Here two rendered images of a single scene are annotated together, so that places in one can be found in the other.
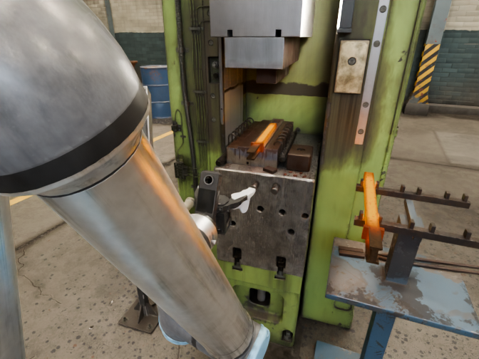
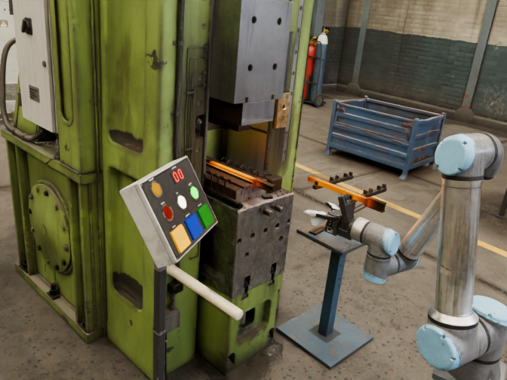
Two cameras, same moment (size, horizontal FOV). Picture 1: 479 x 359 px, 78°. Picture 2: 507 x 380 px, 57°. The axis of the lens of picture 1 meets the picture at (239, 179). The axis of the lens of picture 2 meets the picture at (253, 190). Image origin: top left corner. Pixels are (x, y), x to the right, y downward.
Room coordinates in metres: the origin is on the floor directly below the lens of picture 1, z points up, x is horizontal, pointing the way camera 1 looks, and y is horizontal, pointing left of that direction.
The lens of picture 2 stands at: (0.24, 1.74, 1.74)
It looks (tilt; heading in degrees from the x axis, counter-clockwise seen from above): 21 degrees down; 295
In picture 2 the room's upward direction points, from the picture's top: 5 degrees clockwise
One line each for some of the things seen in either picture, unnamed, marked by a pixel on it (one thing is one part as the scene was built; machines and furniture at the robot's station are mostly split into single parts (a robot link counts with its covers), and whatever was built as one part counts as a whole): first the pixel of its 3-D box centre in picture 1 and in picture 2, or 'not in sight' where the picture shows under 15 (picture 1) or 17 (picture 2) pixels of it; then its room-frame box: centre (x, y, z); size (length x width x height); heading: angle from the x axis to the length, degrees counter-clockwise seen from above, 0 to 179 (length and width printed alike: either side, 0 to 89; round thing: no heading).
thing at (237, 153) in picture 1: (263, 139); (219, 177); (1.26, -0.11, 0.96); 0.42 x 0.20 x 0.09; 163
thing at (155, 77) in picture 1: (159, 91); not in sight; (5.72, 1.50, 0.44); 0.59 x 0.59 x 0.88
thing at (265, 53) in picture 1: (266, 50); (225, 102); (1.26, -0.11, 1.32); 0.42 x 0.20 x 0.10; 163
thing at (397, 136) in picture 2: not in sight; (382, 133); (1.24, -4.27, 0.36); 1.20 x 0.80 x 0.72; 161
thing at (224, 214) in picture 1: (210, 218); (342, 223); (0.61, 0.07, 0.97); 0.12 x 0.08 x 0.09; 163
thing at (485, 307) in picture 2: not in sight; (482, 326); (0.05, 0.18, 0.79); 0.17 x 0.15 x 0.18; 57
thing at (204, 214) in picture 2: not in sight; (204, 216); (1.04, 0.40, 1.01); 0.07 x 0.05 x 0.07; 98
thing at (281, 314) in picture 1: (269, 266); (218, 298); (1.26, -0.16, 0.23); 0.55 x 0.37 x 0.47; 163
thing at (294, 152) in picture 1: (300, 157); (268, 181); (1.07, -0.23, 0.95); 0.12 x 0.08 x 0.06; 163
